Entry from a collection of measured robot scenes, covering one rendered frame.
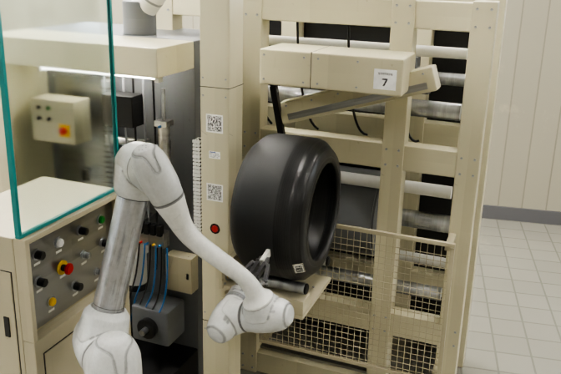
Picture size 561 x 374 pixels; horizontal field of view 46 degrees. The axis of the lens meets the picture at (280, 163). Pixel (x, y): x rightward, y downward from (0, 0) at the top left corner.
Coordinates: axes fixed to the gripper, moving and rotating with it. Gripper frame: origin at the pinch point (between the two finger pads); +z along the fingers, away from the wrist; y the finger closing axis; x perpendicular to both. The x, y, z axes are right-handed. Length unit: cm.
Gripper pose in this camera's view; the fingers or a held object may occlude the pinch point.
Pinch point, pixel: (265, 257)
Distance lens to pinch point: 249.1
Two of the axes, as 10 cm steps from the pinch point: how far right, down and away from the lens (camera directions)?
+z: 3.7, -5.0, 7.9
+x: 0.7, 8.6, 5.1
